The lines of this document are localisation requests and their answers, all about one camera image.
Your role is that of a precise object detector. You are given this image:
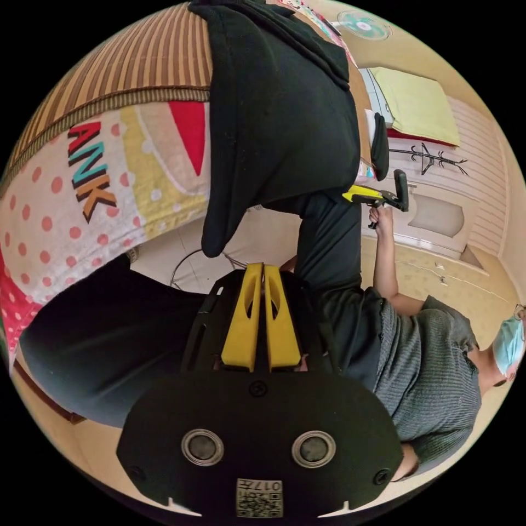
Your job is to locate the yellow-green curtain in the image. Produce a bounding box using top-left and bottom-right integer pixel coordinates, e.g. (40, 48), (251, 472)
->
(368, 66), (462, 148)

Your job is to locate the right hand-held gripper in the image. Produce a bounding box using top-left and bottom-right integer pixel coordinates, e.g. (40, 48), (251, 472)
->
(342, 185), (408, 230)

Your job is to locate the person's right hand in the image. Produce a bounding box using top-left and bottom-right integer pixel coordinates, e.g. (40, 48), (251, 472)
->
(368, 205), (396, 247)

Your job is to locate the white door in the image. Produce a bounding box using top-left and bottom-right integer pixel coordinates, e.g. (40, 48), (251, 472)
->
(392, 174), (482, 260)

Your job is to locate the person's right forearm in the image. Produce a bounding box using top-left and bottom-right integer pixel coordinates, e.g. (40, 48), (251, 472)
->
(371, 242), (429, 318)

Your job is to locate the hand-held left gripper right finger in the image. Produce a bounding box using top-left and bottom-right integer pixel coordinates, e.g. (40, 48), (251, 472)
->
(264, 265), (303, 371)

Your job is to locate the black long sleeve shirt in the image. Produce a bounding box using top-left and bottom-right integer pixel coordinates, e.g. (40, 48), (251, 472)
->
(188, 0), (386, 392)

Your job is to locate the black coat stand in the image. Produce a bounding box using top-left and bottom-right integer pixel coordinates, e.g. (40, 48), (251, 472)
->
(388, 141), (470, 178)

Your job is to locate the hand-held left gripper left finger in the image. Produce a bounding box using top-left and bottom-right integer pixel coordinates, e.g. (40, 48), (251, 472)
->
(220, 262), (264, 373)

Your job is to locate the green fan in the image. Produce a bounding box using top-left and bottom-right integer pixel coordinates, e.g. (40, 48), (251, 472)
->
(336, 9), (392, 42)

